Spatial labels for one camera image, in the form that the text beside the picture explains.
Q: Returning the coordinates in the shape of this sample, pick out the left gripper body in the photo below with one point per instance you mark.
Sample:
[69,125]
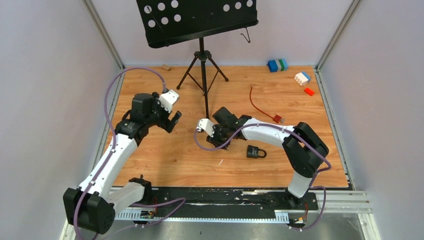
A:
[160,116]

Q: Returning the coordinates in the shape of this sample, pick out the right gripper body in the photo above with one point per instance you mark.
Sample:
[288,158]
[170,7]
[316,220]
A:
[221,136]

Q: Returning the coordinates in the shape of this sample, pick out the black padlock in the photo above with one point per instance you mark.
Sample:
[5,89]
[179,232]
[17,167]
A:
[255,152]

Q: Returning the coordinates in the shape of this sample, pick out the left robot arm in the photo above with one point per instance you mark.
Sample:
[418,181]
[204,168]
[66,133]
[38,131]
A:
[92,206]

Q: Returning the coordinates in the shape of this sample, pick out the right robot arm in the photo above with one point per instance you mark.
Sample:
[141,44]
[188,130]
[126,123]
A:
[304,149]

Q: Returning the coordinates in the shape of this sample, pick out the small wooden block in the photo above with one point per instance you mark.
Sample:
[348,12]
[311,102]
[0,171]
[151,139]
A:
[166,67]

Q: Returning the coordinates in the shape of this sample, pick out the blue green block stack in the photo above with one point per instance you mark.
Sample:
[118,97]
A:
[277,65]

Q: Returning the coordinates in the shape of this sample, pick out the black music stand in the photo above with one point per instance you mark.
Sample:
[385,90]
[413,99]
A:
[170,22]

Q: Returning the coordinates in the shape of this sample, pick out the red block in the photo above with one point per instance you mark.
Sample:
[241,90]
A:
[309,91]

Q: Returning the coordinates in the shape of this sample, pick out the white blue block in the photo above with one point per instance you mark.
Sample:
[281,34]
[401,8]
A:
[302,78]

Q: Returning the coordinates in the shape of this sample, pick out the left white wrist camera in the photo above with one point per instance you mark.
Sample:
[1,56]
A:
[167,100]

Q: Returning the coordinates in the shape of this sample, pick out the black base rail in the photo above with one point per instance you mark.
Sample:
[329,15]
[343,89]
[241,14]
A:
[226,203]

